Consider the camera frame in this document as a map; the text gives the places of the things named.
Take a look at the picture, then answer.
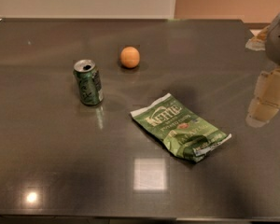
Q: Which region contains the orange fruit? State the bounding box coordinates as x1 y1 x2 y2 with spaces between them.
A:
119 47 140 69

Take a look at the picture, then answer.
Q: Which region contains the green jalapeno chip bag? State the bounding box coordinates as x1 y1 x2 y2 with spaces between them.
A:
131 93 231 163

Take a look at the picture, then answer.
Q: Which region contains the green soda can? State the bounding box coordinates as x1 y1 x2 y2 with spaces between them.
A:
73 60 104 105

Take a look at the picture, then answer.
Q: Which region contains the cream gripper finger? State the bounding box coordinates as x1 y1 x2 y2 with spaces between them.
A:
245 66 280 128
245 26 269 51

